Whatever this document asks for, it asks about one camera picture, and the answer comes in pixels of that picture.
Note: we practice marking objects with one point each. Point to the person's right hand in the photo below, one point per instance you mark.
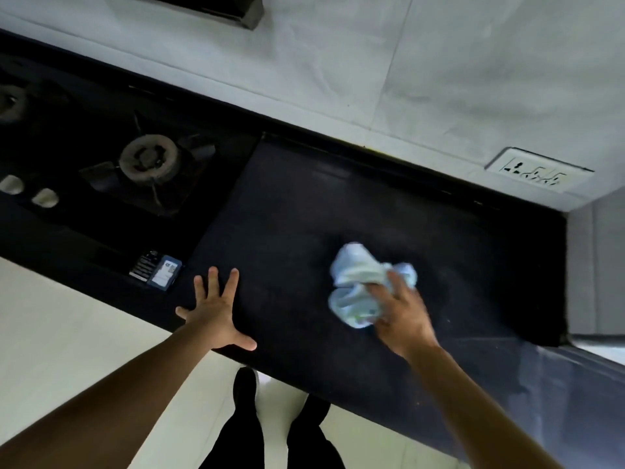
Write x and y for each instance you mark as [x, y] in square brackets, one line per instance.
[405, 322]

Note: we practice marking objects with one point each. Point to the person's left hand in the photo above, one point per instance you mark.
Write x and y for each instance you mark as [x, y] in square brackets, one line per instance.
[212, 322]

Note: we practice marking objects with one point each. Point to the person's left leg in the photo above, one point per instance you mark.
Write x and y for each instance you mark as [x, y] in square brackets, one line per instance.
[239, 424]

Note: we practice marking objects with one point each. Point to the blue label sticker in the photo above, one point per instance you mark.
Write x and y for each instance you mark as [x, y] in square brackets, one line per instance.
[166, 273]

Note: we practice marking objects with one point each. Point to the black label sticker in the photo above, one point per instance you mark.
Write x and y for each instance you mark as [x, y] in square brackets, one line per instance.
[142, 266]

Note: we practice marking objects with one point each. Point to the person's left little finger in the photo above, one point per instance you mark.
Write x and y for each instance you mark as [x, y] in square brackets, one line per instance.
[183, 313]

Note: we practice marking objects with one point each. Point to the black pan support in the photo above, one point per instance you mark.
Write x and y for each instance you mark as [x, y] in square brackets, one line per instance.
[195, 153]

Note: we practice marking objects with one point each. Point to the person's left forearm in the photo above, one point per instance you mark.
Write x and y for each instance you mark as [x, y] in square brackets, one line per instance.
[97, 410]

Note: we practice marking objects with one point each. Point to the person's right leg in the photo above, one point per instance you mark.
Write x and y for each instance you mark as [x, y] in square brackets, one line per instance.
[315, 434]

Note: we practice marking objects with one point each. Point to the black range hood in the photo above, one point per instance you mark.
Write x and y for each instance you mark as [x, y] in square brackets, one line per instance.
[215, 7]

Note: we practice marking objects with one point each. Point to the white stove knob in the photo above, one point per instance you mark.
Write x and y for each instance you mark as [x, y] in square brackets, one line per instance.
[45, 198]
[10, 185]

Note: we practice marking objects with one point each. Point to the person's left thumb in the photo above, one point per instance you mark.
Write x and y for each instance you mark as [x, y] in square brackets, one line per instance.
[245, 340]

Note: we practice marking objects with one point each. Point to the white wall socket plate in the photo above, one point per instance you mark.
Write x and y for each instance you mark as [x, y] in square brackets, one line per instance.
[539, 169]

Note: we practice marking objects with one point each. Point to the light blue cleaning cloth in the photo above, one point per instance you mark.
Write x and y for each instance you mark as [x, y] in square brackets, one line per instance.
[354, 278]

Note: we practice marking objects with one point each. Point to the person's right forearm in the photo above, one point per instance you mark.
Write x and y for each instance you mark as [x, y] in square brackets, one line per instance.
[478, 415]

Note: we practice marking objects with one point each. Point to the person's leg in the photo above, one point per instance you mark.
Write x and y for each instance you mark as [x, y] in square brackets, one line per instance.
[239, 424]
[315, 434]

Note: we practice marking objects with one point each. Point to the black glass gas stove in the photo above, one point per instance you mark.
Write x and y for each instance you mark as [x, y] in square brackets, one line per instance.
[73, 141]

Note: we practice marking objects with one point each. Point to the person's left middle finger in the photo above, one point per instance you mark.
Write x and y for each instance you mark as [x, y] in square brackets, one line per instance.
[214, 285]

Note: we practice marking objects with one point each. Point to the person's right thumb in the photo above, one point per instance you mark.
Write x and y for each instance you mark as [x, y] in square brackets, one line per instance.
[377, 288]

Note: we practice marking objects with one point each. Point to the round gas burner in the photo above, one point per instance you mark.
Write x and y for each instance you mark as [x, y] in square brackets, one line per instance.
[148, 156]

